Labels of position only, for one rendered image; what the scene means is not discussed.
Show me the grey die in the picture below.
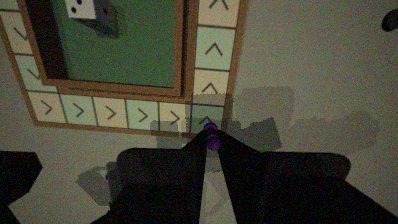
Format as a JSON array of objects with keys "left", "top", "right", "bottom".
[{"left": 65, "top": 0, "right": 117, "bottom": 32}]

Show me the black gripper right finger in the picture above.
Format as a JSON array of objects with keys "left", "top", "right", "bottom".
[{"left": 216, "top": 130, "right": 351, "bottom": 224}]

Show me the purple pawn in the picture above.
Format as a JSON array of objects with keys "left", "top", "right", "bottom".
[{"left": 203, "top": 122, "right": 220, "bottom": 151}]

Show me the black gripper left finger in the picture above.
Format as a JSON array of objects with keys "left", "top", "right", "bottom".
[{"left": 116, "top": 129, "right": 208, "bottom": 224}]

